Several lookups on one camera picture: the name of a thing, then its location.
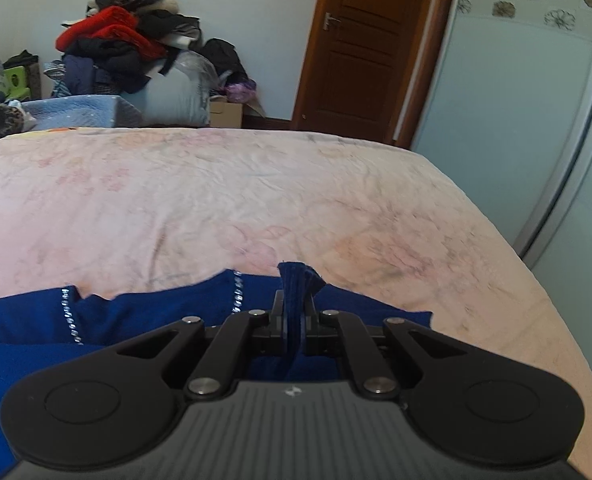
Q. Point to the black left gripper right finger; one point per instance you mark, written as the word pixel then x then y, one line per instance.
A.
pixel 470 404

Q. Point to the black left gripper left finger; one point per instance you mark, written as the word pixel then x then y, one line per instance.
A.
pixel 112 405

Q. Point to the blue knit sweater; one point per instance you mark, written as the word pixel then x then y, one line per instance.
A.
pixel 44 328

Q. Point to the pile of dark clothes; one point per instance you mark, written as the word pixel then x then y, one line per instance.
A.
pixel 111 49

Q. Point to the pink floral bed sheet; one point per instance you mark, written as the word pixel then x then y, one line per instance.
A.
pixel 135 210

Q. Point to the light blue quilted blanket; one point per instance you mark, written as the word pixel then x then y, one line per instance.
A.
pixel 91 111

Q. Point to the frosted glass wardrobe door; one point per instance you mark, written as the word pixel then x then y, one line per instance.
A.
pixel 509 119

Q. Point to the cardboard box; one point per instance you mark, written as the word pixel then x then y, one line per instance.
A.
pixel 224 114

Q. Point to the clear bag light blue bedding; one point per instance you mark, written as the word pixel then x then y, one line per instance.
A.
pixel 181 97

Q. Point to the green plastic stool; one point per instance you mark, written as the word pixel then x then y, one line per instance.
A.
pixel 16 85

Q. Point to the purple bag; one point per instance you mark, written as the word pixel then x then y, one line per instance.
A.
pixel 241 92

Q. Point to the red garment on pile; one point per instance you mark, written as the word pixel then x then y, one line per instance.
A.
pixel 112 23

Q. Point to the brown wooden door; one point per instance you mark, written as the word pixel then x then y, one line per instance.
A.
pixel 361 78

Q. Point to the silver door handle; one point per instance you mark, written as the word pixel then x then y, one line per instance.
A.
pixel 330 21

